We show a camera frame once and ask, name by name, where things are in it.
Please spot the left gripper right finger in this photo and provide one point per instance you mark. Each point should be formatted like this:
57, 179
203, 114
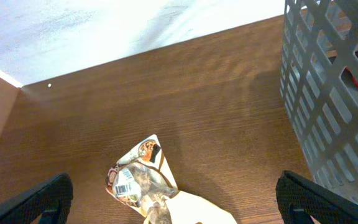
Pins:
300, 200

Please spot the grey plastic basket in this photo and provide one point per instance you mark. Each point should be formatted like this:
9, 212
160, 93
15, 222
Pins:
319, 87

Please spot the brown white snack bag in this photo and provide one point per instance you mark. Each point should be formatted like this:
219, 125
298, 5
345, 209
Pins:
143, 181

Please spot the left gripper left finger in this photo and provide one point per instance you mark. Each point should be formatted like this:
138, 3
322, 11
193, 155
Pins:
50, 200

